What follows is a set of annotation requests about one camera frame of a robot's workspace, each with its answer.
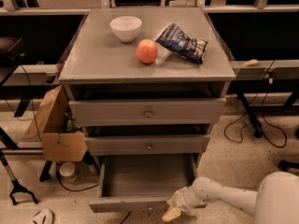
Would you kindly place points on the yellow sponge piece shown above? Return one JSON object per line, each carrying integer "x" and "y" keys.
{"x": 250, "y": 63}

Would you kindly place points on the grey middle drawer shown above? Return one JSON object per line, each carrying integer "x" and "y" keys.
{"x": 152, "y": 144}

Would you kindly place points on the black table leg right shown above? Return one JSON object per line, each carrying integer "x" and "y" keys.
{"x": 256, "y": 124}

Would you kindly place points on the black tripod stand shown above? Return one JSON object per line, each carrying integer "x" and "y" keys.
{"x": 17, "y": 187}

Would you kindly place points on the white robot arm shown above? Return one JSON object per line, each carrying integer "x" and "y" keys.
{"x": 275, "y": 202}

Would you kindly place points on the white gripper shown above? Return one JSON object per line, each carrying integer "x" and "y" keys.
{"x": 179, "y": 199}

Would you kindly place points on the white paper cup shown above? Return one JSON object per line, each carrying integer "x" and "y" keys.
{"x": 67, "y": 171}

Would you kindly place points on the green bottle in box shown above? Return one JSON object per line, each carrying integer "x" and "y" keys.
{"x": 71, "y": 125}

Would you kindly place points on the brown cardboard box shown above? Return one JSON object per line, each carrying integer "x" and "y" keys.
{"x": 49, "y": 126}

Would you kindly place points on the grey wooden drawer cabinet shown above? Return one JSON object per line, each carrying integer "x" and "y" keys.
{"x": 101, "y": 67}

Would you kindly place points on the red orange apple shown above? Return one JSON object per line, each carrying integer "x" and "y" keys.
{"x": 146, "y": 51}

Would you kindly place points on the grey bottom drawer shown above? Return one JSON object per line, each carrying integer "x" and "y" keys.
{"x": 141, "y": 182}

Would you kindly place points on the white ceramic bowl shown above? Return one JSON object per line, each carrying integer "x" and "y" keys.
{"x": 126, "y": 28}

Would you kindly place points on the grey top drawer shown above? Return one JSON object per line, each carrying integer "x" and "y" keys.
{"x": 147, "y": 111}

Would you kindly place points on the grey drawer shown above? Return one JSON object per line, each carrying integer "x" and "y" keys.
{"x": 152, "y": 144}
{"x": 147, "y": 111}
{"x": 141, "y": 182}

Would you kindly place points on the blue chip bag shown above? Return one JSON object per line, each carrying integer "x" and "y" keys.
{"x": 177, "y": 41}

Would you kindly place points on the white shoe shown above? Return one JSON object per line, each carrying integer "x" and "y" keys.
{"x": 44, "y": 216}

